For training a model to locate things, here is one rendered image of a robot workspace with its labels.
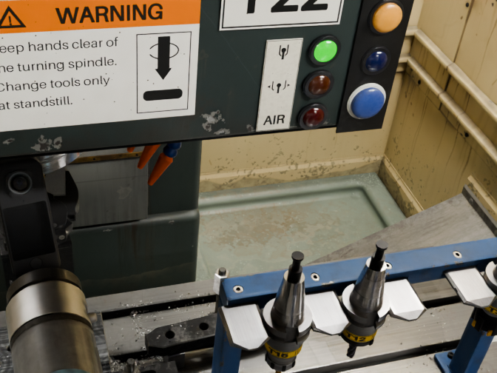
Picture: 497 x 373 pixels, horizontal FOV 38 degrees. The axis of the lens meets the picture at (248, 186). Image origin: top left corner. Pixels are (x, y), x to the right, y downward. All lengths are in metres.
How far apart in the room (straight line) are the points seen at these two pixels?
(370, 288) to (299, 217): 1.13
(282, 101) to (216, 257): 1.32
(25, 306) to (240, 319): 0.33
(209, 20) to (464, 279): 0.63
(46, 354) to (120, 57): 0.26
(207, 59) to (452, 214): 1.29
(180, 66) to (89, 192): 0.92
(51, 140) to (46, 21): 0.10
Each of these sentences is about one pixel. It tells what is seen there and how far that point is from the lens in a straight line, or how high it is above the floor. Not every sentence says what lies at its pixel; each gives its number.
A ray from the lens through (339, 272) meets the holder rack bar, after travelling 1.00.
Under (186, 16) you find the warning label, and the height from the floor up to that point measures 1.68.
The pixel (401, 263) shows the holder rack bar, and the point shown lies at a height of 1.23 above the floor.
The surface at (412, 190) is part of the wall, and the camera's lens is 2.07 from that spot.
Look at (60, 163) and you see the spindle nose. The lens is 0.77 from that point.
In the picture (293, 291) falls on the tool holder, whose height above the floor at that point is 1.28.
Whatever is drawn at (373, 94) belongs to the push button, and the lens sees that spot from 0.63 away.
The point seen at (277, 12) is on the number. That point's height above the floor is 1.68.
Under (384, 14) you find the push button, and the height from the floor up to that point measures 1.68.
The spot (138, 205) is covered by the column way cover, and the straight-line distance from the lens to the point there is 1.50.
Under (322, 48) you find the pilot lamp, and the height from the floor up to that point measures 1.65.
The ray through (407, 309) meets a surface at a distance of 0.99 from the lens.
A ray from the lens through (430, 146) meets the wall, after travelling 1.96.
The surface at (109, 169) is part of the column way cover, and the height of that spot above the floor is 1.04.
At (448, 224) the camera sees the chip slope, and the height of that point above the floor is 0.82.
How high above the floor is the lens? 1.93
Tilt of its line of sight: 39 degrees down
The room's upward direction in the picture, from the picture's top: 7 degrees clockwise
